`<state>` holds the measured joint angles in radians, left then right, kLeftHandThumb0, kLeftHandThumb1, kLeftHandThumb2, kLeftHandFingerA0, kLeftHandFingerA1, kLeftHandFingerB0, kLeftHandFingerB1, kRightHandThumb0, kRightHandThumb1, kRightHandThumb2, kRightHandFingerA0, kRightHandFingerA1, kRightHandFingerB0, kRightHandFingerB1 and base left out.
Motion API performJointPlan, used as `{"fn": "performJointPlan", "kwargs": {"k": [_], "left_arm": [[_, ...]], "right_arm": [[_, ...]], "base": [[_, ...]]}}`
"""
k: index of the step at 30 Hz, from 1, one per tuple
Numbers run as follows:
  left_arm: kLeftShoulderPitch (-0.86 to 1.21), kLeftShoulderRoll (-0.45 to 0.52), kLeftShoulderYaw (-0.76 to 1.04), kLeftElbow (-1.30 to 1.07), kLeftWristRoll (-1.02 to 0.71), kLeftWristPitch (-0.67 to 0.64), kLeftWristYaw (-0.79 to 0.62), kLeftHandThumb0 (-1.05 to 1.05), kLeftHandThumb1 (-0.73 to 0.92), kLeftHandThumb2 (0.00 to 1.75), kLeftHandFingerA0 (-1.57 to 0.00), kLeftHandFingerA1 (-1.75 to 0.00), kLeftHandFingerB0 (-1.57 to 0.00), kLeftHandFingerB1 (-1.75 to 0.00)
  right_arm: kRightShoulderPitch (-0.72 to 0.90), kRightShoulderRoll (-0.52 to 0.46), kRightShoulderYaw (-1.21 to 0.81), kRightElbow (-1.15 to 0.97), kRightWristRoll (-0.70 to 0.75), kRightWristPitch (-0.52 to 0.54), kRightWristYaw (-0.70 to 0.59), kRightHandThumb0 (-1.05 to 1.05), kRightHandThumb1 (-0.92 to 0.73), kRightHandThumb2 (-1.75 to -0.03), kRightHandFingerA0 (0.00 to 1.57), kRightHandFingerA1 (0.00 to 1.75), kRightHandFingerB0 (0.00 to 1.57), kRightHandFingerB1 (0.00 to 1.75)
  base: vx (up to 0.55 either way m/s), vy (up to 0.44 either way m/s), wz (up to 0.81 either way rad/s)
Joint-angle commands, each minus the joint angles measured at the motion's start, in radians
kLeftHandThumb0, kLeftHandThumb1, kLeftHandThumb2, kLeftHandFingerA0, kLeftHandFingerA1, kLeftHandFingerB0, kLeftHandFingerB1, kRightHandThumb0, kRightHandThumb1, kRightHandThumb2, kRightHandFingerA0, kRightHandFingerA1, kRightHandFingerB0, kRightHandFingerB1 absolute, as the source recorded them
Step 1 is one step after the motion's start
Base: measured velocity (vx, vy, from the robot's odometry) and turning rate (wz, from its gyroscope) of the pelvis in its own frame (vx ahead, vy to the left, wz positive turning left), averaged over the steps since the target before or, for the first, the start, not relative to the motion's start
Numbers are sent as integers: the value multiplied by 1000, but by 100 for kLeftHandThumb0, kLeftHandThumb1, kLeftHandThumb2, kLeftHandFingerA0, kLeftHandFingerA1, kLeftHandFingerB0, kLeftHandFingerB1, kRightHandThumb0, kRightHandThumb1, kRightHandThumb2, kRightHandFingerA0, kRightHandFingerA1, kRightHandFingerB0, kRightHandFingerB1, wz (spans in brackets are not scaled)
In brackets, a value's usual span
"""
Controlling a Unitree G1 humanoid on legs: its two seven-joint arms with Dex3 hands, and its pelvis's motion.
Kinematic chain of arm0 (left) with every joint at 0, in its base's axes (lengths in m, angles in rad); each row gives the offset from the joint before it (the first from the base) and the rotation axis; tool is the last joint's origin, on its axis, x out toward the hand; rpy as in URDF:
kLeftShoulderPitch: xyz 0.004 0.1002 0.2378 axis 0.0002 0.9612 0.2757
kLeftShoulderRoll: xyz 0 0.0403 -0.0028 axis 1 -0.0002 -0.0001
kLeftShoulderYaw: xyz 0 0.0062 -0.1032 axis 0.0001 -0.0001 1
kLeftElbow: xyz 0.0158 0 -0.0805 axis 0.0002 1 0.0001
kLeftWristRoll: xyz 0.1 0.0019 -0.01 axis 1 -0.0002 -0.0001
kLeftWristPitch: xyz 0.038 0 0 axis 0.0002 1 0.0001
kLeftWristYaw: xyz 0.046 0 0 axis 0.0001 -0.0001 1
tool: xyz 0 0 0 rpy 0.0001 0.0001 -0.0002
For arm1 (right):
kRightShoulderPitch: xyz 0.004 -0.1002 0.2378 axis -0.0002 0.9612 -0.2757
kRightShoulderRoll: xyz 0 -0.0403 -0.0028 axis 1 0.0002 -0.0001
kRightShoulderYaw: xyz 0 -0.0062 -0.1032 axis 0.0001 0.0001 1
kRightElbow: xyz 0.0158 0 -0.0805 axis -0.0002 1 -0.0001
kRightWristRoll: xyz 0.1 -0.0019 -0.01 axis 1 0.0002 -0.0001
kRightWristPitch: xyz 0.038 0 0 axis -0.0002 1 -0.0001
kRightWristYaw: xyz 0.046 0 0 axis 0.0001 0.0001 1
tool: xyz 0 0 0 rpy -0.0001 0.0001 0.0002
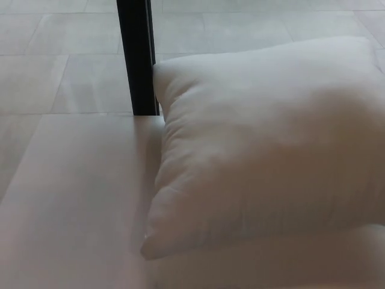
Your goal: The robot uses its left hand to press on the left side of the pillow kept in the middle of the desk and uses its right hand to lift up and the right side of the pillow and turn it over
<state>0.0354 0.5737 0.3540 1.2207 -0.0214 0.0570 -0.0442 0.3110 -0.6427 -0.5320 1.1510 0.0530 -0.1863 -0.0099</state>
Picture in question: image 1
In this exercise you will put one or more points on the white square pillow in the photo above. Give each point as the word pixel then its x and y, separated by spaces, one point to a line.
pixel 264 144

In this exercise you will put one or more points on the black metal post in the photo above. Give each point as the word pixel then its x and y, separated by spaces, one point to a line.
pixel 136 60

